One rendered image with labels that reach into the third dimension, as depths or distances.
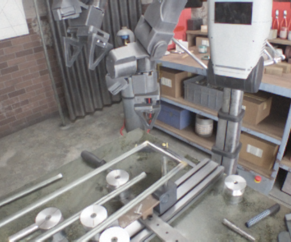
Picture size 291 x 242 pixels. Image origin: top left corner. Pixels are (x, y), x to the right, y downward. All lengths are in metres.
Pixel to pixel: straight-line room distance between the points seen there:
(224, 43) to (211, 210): 0.61
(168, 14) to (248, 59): 0.47
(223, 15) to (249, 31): 0.11
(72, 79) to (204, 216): 2.45
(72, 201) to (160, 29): 0.46
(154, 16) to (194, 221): 0.45
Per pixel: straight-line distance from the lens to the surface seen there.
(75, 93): 2.82
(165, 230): 0.45
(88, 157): 0.68
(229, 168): 1.17
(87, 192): 0.61
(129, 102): 2.25
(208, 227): 0.51
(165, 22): 0.49
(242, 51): 0.89
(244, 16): 0.87
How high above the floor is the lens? 1.30
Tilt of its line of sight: 29 degrees down
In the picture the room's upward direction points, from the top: 5 degrees counter-clockwise
